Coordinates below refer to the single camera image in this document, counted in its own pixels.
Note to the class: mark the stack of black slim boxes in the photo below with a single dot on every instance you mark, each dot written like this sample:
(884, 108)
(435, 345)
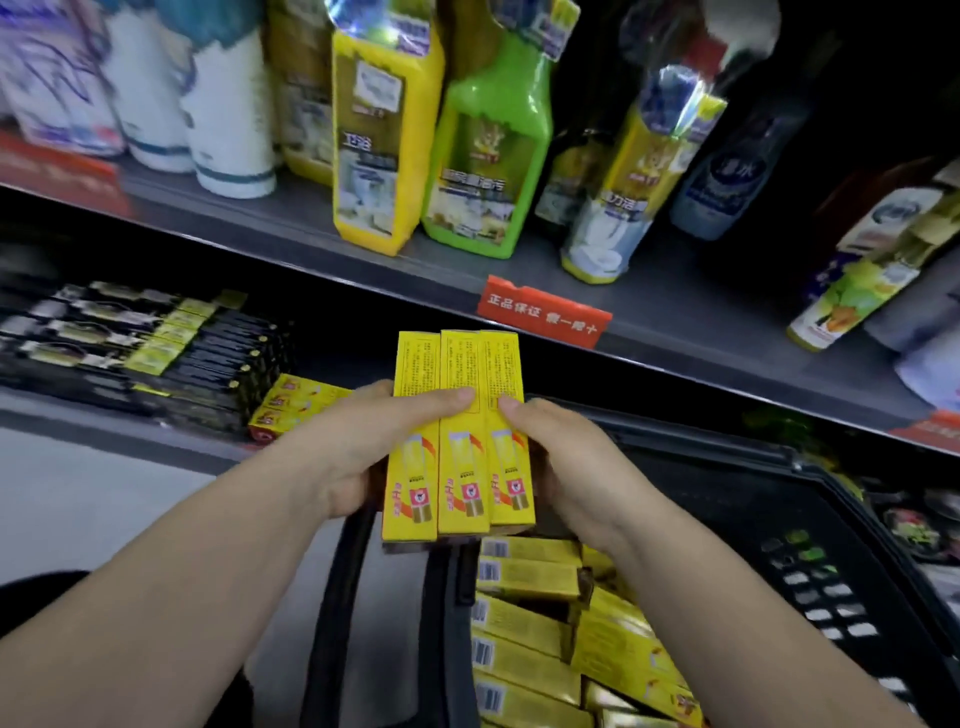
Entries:
(150, 352)

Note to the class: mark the grey lower shelf board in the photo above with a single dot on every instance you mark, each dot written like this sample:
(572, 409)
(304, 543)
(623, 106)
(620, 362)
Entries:
(112, 435)

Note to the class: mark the red shelf label tag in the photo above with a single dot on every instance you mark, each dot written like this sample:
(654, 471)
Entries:
(544, 311)

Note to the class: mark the person's right forearm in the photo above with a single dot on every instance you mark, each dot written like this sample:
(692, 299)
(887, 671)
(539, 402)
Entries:
(735, 637)

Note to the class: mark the pile of yellow cartons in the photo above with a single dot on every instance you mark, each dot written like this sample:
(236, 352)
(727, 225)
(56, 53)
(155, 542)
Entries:
(540, 645)

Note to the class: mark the green cleaner bottle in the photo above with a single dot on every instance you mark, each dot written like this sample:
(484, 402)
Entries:
(487, 150)

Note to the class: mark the person's left hand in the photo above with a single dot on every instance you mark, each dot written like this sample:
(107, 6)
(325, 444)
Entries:
(345, 450)

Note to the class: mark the dark cleaner bottle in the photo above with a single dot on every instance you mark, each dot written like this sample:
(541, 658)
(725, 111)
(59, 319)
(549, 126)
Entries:
(574, 172)

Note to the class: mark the person's right thumb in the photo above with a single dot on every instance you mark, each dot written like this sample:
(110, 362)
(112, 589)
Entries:
(525, 421)

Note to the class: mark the person's left thumb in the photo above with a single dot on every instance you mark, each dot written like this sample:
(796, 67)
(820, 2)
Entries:
(427, 409)

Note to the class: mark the person's right hand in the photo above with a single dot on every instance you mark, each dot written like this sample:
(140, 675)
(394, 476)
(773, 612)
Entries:
(581, 472)

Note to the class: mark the slim yellow cleaner bottle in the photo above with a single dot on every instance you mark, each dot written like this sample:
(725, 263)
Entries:
(637, 195)

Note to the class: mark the colourful packets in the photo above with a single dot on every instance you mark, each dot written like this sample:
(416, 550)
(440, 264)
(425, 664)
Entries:
(919, 525)

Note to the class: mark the dark blue spray bottle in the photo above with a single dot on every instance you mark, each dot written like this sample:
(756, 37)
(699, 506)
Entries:
(731, 172)

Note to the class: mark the yellow slim carton box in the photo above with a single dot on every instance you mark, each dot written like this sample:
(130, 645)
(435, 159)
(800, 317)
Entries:
(415, 375)
(510, 472)
(461, 465)

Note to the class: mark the grey pouch pack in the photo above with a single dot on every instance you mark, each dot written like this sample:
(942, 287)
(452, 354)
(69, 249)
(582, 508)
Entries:
(922, 322)

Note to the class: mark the white green fruit-print bottle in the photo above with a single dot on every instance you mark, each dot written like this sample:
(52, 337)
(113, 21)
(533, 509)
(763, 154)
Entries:
(862, 292)

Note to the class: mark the red shelf edge strip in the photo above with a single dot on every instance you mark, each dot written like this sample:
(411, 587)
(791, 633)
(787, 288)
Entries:
(930, 431)
(52, 176)

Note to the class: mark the white bottle with teal cap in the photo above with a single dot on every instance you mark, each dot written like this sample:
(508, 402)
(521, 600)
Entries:
(142, 82)
(229, 112)

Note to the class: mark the grey metal shelf board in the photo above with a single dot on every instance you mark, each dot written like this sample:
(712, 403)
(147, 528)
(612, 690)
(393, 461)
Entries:
(675, 307)

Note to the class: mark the black plastic shopping basket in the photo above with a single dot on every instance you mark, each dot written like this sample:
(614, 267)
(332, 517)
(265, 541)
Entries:
(750, 525)

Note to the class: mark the person's left forearm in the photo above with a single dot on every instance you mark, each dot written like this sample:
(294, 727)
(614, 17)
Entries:
(165, 600)

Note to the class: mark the tall yellow cleaner bottle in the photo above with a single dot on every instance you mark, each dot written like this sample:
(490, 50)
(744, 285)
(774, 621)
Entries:
(386, 142)

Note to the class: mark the small yellow red boxes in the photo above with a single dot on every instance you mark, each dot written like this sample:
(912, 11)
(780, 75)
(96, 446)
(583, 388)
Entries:
(292, 405)

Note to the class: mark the white purple printed pack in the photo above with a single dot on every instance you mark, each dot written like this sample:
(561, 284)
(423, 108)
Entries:
(60, 75)

